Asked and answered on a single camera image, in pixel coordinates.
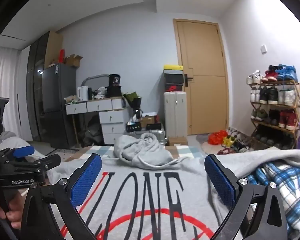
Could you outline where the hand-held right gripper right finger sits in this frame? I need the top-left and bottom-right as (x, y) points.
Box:
(204, 154), (290, 240)

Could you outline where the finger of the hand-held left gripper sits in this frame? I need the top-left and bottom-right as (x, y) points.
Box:
(0, 145), (35, 159)
(14, 154), (62, 173)

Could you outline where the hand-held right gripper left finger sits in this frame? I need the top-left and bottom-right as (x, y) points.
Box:
(19, 153), (103, 240)

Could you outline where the grey sweatshirt red black print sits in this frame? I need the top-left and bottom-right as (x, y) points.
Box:
(44, 147), (300, 240)

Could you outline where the plain grey hoodie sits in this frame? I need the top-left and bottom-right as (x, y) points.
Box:
(113, 133), (182, 168)

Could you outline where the person's left hand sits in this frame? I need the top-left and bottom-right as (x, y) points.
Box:
(0, 196), (24, 222)

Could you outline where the pile of slippers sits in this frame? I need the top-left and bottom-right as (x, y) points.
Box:
(216, 127), (254, 155)

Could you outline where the red plastic bag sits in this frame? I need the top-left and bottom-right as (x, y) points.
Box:
(208, 130), (228, 145)

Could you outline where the black sack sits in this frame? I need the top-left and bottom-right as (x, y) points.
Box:
(86, 122), (103, 147)

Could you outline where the flat cardboard box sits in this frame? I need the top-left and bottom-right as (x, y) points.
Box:
(168, 137), (189, 147)

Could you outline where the blue plaid shirt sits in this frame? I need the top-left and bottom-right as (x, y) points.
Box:
(245, 162), (300, 240)

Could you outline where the grey refrigerator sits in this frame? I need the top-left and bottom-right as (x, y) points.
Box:
(42, 63), (78, 149)

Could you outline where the pile of desk clutter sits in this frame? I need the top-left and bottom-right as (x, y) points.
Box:
(64, 95), (87, 104)

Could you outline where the dark glass wardrobe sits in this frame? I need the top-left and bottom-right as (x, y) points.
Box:
(26, 31), (64, 142)

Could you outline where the white curtain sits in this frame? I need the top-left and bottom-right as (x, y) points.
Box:
(0, 46), (23, 140)

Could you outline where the white desk with drawers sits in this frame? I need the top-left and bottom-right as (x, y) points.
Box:
(66, 97), (130, 145)

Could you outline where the white kettle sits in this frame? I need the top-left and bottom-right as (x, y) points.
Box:
(77, 86), (89, 102)

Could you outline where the white suitcase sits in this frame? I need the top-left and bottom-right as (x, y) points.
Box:
(164, 92), (188, 140)

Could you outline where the silver suitcase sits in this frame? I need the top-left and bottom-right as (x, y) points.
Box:
(124, 127), (167, 145)

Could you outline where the brown box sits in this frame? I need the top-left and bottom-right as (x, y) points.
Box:
(139, 116), (158, 125)

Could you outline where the white crumpled bag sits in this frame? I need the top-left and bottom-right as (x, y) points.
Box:
(94, 86), (108, 99)

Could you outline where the wooden shoe rack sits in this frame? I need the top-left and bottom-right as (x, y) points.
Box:
(249, 80), (300, 150)

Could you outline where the dark wrapped bouquet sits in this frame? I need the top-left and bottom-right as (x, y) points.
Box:
(123, 92), (143, 120)

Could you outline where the open cardboard box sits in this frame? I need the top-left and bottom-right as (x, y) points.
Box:
(64, 54), (83, 68)

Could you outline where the black printed bag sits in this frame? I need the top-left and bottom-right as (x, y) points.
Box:
(105, 74), (122, 97)

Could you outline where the shoe rack with shoes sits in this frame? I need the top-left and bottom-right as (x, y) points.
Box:
(246, 64), (299, 149)

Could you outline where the wooden door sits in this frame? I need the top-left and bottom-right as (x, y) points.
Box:
(173, 19), (229, 135)

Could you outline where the grey arched metal frame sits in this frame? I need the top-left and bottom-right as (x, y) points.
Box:
(81, 74), (110, 87)

